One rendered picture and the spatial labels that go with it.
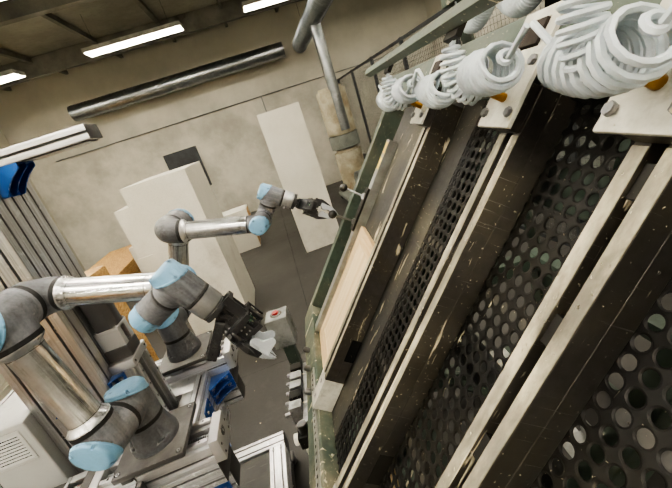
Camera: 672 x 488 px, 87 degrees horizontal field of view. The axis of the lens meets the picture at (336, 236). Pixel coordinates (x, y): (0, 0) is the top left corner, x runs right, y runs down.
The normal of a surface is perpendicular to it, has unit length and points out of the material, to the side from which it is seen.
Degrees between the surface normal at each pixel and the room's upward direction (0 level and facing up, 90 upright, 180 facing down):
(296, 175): 90
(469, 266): 90
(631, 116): 53
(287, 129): 90
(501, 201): 90
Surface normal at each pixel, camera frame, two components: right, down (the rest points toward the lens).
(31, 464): 0.20, 0.28
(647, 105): -0.94, -0.29
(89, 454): 0.04, 0.46
